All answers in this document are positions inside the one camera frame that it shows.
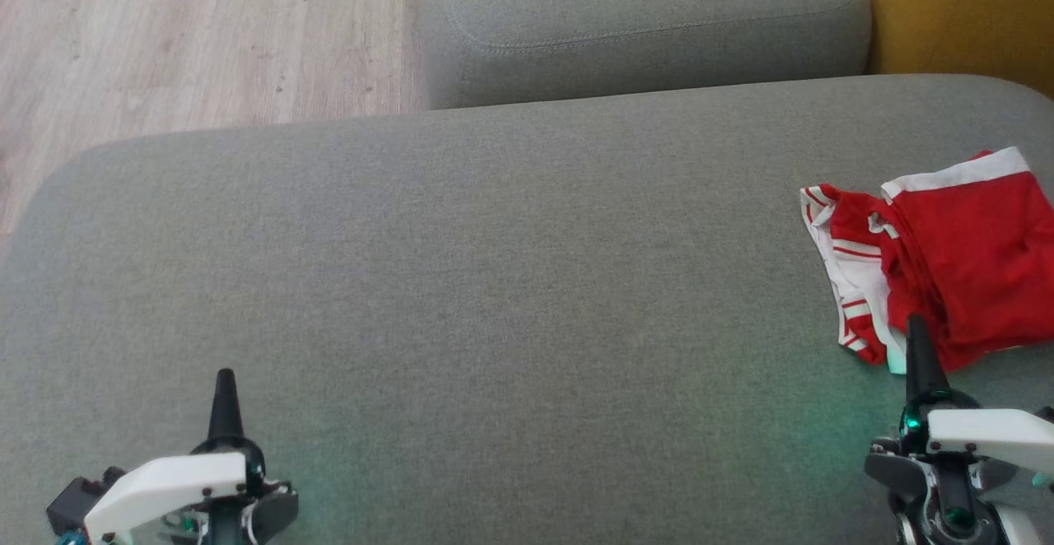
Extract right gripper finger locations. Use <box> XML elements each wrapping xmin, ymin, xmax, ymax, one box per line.
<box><xmin>904</xmin><ymin>313</ymin><xmax>951</xmax><ymax>406</ymax></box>

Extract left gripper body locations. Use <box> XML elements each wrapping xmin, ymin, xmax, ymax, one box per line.
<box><xmin>82</xmin><ymin>436</ymin><xmax>300</xmax><ymax>545</ymax></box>

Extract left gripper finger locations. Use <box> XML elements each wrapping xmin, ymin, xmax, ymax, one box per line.
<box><xmin>206</xmin><ymin>368</ymin><xmax>247</xmax><ymax>443</ymax></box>

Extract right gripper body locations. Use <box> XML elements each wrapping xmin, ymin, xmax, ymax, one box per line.
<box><xmin>863</xmin><ymin>390</ymin><xmax>1054</xmax><ymax>545</ymax></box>

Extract red and white jersey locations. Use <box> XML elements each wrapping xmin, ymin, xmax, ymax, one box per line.
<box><xmin>799</xmin><ymin>184</ymin><xmax>911</xmax><ymax>375</ymax></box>

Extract red shorts with white stripe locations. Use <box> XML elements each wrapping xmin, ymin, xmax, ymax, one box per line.
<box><xmin>881</xmin><ymin>147</ymin><xmax>1054</xmax><ymax>373</ymax></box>

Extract large grey ottoman cushion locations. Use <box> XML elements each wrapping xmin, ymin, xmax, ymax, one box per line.
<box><xmin>0</xmin><ymin>74</ymin><xmax>1054</xmax><ymax>545</ymax></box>

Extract yellow sofa backrest cushion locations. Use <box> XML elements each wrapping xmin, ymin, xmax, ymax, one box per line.
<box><xmin>850</xmin><ymin>0</ymin><xmax>1054</xmax><ymax>101</ymax></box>

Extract grey sofa seat cushion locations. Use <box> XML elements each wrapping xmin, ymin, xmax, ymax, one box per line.
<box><xmin>416</xmin><ymin>0</ymin><xmax>874</xmax><ymax>111</ymax></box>

